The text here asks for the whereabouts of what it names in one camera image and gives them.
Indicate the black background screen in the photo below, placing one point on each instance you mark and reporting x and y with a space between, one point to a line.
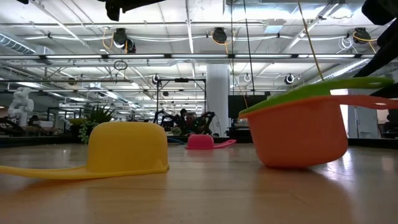
245 105

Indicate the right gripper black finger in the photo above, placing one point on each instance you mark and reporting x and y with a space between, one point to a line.
382 56
387 91

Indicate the black background robot rig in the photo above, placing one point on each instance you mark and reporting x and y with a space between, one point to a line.
202 123

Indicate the potted succulent plant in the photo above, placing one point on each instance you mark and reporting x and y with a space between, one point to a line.
96 116

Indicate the yellow measuring cup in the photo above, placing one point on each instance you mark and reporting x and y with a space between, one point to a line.
127 146

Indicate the white round pillar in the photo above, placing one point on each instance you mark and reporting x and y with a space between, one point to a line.
217 99

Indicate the white robot figure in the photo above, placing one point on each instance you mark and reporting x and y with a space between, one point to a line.
20 105

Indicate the orange measuring cup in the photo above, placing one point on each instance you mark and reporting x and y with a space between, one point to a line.
298 133

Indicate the person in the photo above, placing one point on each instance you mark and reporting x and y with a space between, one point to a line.
183 115

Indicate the red measuring cup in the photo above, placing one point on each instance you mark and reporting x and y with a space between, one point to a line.
200 141

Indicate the green measuring cup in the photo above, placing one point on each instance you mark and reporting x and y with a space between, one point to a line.
311 90

